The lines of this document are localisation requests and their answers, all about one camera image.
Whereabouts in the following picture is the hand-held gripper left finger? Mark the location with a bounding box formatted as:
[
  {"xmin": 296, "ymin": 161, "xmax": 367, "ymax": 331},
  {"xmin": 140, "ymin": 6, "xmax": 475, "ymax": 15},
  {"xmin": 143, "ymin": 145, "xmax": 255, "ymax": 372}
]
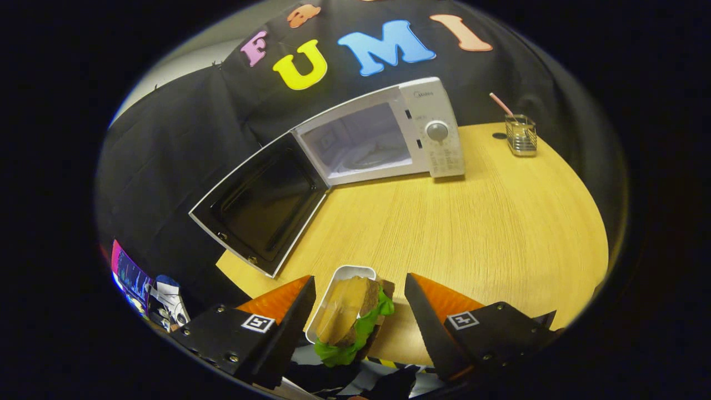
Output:
[{"xmin": 169, "ymin": 275, "xmax": 317, "ymax": 389}]

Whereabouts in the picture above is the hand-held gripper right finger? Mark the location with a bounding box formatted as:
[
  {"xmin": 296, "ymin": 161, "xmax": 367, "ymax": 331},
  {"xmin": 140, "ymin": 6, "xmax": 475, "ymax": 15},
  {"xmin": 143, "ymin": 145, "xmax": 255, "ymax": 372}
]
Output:
[{"xmin": 404, "ymin": 272, "xmax": 559, "ymax": 383}]

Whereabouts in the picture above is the sandwich with lettuce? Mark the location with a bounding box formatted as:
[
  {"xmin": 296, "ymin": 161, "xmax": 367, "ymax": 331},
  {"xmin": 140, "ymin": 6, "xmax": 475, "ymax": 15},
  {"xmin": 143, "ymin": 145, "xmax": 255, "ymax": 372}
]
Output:
[{"xmin": 314, "ymin": 276, "xmax": 396, "ymax": 368}]

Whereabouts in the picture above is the white microwave door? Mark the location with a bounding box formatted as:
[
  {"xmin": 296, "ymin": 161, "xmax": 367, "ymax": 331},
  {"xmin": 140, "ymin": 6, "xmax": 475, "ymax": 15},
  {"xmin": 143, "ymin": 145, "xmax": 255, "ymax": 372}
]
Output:
[{"xmin": 188, "ymin": 131, "xmax": 331, "ymax": 278}]

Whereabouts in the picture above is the white microwave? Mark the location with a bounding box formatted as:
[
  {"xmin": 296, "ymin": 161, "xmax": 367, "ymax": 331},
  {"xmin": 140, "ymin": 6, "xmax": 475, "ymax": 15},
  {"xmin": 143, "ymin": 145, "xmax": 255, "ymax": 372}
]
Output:
[{"xmin": 188, "ymin": 77, "xmax": 466, "ymax": 278}]

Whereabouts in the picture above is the white clutter pile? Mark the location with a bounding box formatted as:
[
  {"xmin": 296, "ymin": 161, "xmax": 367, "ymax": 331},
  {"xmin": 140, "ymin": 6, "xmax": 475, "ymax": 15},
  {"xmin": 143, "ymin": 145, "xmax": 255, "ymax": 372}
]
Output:
[{"xmin": 147, "ymin": 275, "xmax": 191, "ymax": 333}]

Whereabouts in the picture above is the colourful screen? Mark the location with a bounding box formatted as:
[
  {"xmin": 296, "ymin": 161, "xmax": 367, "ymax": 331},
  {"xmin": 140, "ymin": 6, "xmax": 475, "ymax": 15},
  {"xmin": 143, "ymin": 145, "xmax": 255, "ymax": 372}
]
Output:
[{"xmin": 110, "ymin": 239, "xmax": 153, "ymax": 317}]

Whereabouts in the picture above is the black backdrop cloth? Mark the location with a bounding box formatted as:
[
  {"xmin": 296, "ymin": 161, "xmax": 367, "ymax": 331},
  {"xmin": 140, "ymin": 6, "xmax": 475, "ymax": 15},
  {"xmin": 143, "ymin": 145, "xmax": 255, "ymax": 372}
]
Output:
[{"xmin": 94, "ymin": 0, "xmax": 628, "ymax": 317}]

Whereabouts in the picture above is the pink striped straw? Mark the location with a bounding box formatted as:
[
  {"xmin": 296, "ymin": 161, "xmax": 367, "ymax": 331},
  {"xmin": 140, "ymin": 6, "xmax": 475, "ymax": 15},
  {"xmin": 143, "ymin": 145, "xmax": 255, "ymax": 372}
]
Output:
[{"xmin": 489, "ymin": 92, "xmax": 516, "ymax": 120}]

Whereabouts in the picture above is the wire utensil holder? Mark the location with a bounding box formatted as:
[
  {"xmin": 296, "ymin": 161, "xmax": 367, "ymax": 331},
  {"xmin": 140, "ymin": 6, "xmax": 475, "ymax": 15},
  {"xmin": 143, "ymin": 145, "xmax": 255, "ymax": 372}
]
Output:
[{"xmin": 504, "ymin": 114, "xmax": 538, "ymax": 157}]

